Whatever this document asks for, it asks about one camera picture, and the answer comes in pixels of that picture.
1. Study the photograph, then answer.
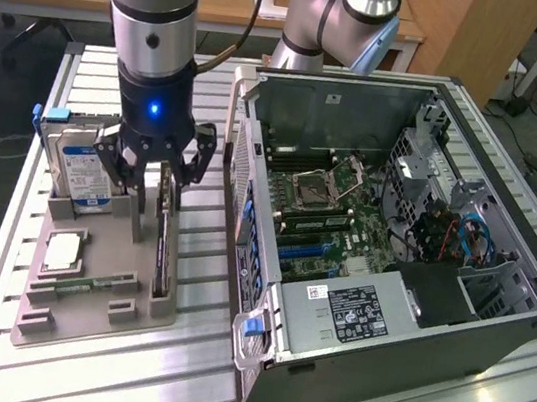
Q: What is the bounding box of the metal socket cover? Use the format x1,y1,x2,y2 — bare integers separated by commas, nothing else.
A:
326,149,372,209

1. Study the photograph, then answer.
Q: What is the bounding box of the installed RAM stick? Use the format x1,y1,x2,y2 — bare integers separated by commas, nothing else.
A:
277,205,352,240

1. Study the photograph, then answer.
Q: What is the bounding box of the black power adapter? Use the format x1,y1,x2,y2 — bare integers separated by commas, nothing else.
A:
501,94,533,120

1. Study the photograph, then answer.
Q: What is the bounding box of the grey parts rack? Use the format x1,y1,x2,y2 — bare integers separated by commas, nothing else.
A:
7,160,197,372

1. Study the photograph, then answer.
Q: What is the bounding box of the green motherboard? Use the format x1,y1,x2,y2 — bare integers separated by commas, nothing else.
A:
241,127,417,302

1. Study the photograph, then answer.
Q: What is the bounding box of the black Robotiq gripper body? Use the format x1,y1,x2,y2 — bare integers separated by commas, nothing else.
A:
105,55,206,169

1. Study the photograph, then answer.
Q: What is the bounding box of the black graphics card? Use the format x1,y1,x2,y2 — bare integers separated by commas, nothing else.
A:
139,158,189,298

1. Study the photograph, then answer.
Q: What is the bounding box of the metal disk bay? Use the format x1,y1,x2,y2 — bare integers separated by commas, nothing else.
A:
376,122,467,229

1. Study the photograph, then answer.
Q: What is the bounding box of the CPU socket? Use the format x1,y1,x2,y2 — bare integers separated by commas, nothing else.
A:
287,166,342,217

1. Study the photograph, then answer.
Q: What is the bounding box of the blue expansion slot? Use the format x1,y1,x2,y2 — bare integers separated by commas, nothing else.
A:
275,235,334,268

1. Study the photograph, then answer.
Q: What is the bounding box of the blue wire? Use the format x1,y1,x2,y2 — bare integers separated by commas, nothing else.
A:
453,212,502,271

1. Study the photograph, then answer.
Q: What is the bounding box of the silver CPU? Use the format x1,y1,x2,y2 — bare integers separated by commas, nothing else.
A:
43,231,82,272

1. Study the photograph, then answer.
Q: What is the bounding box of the hard disk in blue caddy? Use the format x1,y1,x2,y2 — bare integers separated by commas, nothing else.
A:
18,94,136,220

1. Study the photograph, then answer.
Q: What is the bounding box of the grey power supply unit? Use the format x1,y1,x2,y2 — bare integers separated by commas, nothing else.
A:
270,256,428,373

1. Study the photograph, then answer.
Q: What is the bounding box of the blue case latch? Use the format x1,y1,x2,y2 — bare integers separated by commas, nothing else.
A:
237,309,267,342

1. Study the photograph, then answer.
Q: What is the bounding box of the black chair base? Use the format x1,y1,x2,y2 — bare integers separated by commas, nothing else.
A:
0,7,119,82

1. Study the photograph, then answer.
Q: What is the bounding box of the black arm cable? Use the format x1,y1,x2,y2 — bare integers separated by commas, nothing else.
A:
184,0,268,84

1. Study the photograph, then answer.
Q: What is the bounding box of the open black PC case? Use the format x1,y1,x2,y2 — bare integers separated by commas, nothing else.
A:
184,49,537,402

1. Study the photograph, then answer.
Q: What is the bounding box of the wooden cabinet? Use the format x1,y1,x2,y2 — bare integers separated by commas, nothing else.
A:
391,0,537,109

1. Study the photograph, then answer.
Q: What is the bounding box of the red wire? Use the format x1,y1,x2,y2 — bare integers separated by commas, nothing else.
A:
434,211,465,265

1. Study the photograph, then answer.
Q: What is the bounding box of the green RAM stick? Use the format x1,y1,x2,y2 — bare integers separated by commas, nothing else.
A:
52,265,125,301

